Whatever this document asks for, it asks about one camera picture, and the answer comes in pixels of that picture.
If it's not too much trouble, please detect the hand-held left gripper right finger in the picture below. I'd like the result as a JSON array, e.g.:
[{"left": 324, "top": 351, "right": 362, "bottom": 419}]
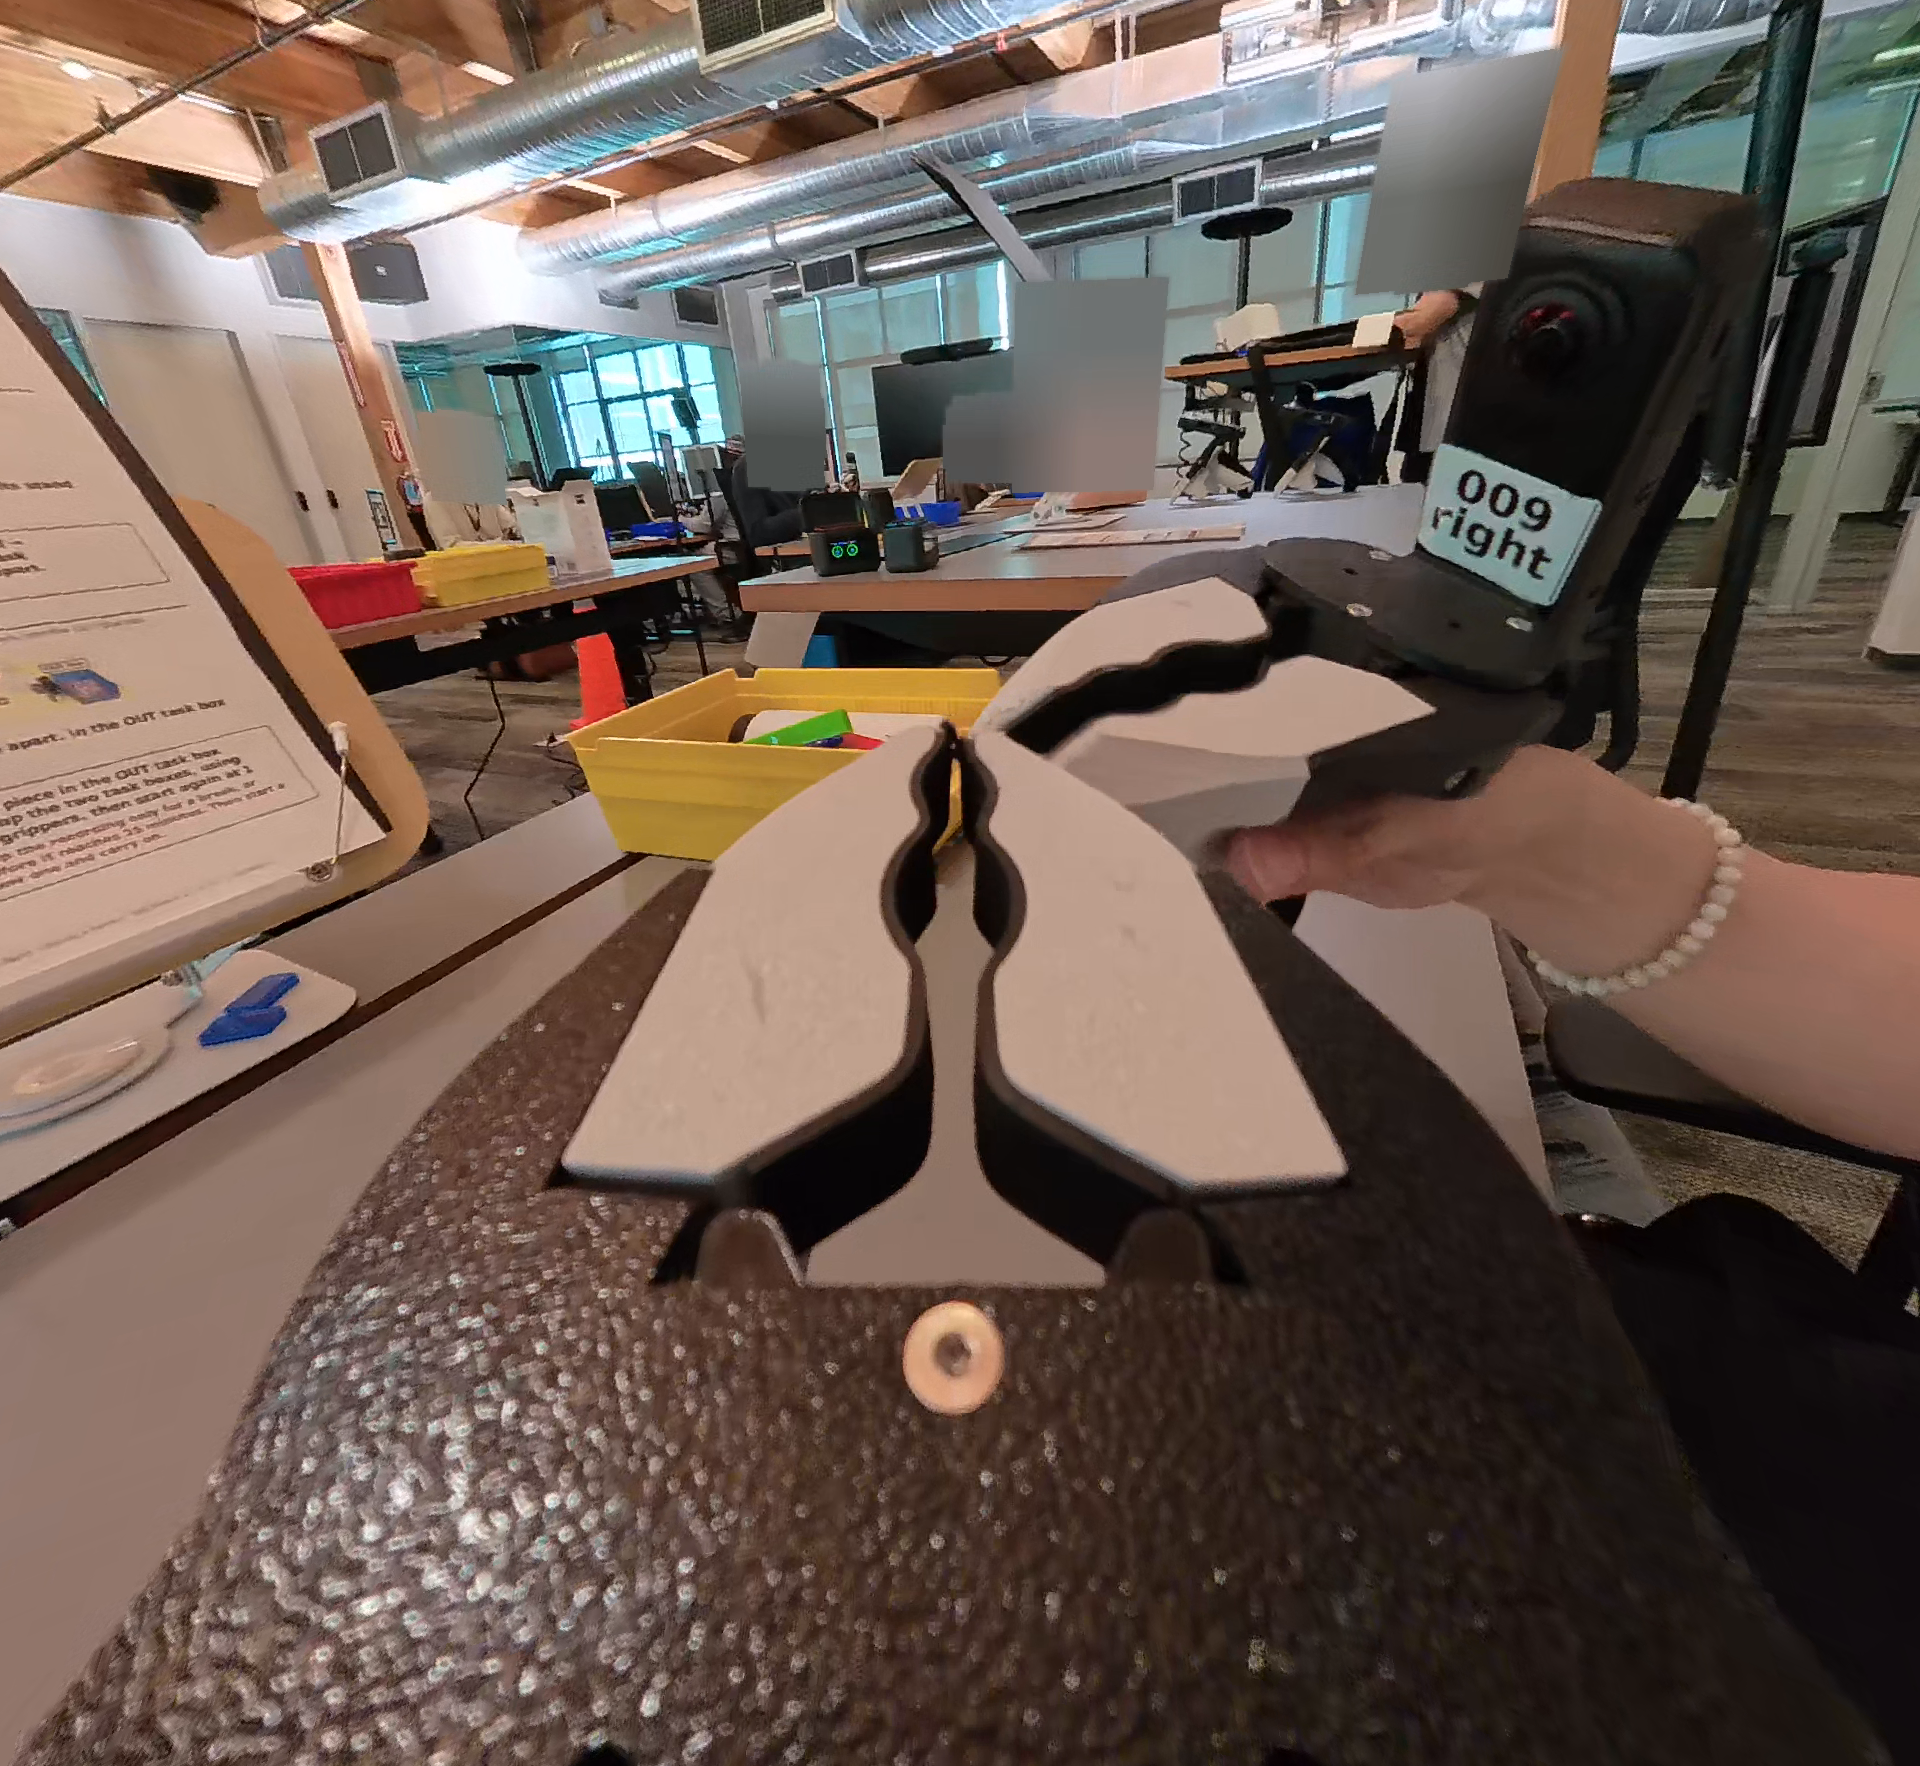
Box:
[{"left": 964, "top": 733, "right": 1350, "bottom": 1266}]

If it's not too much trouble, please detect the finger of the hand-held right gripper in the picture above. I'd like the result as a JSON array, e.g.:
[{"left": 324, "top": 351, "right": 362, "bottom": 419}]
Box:
[
  {"left": 1040, "top": 653, "right": 1442, "bottom": 878},
  {"left": 973, "top": 577, "right": 1279, "bottom": 750}
]

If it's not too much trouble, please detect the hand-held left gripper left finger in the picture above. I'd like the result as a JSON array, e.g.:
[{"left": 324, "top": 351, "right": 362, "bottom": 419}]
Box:
[{"left": 560, "top": 723, "right": 964, "bottom": 1259}]

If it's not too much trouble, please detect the yellow plastic bin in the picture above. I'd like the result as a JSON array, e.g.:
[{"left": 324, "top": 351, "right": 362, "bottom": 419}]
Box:
[{"left": 569, "top": 665, "right": 1005, "bottom": 862}]

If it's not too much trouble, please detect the person's right forearm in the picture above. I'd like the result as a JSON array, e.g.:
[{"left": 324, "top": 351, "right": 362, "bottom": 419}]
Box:
[{"left": 1561, "top": 805, "right": 1920, "bottom": 1155}]

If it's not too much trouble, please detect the person's right hand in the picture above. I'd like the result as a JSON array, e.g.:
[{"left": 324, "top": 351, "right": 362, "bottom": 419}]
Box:
[{"left": 1219, "top": 745, "right": 1712, "bottom": 965}]

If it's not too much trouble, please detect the grey-top wood-edged desk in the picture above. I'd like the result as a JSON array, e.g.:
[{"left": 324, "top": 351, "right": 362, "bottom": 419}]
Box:
[{"left": 739, "top": 483, "right": 1428, "bottom": 628}]

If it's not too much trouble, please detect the black tripod stand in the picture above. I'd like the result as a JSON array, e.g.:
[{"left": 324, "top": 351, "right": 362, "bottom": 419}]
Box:
[{"left": 1656, "top": 0, "right": 1839, "bottom": 801}]

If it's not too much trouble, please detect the black computer monitor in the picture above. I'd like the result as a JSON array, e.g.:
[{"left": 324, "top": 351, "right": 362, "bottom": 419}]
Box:
[{"left": 873, "top": 359, "right": 1021, "bottom": 477}]

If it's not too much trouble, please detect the wooden-top equipment cart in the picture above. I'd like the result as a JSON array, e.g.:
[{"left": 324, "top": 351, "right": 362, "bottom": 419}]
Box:
[{"left": 1167, "top": 335, "right": 1428, "bottom": 501}]

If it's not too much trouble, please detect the black round-top stand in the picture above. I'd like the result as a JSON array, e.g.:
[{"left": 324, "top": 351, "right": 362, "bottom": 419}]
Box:
[{"left": 1205, "top": 206, "right": 1293, "bottom": 342}]

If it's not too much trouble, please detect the wooden-top standing desk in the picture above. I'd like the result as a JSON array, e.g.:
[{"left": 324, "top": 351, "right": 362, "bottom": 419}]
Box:
[{"left": 330, "top": 555, "right": 724, "bottom": 694}]

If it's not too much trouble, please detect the stack of yellow bins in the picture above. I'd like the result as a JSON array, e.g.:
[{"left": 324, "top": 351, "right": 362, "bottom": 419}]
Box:
[{"left": 412, "top": 543, "right": 553, "bottom": 610}]

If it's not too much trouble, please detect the white cardboard box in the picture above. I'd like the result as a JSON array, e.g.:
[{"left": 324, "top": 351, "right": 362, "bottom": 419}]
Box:
[{"left": 510, "top": 483, "right": 610, "bottom": 575}]

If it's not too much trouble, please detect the instruction sheet on board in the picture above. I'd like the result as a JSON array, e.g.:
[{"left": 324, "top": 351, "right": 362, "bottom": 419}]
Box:
[{"left": 174, "top": 498, "right": 430, "bottom": 899}]

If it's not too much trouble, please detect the white item with blue mark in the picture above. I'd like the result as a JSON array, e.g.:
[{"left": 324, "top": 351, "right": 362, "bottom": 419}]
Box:
[{"left": 0, "top": 950, "right": 359, "bottom": 1199}]

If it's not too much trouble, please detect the red plastic bin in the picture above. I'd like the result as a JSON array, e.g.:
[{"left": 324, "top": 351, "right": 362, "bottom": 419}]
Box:
[{"left": 291, "top": 562, "right": 425, "bottom": 628}]

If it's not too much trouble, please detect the printed instruction sheet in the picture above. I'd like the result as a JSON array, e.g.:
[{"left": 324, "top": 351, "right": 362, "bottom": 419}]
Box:
[{"left": 0, "top": 282, "right": 389, "bottom": 1035}]

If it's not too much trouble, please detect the pearl bracelet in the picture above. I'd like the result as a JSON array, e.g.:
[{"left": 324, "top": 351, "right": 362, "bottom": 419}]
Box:
[{"left": 1523, "top": 796, "right": 1751, "bottom": 1000}]

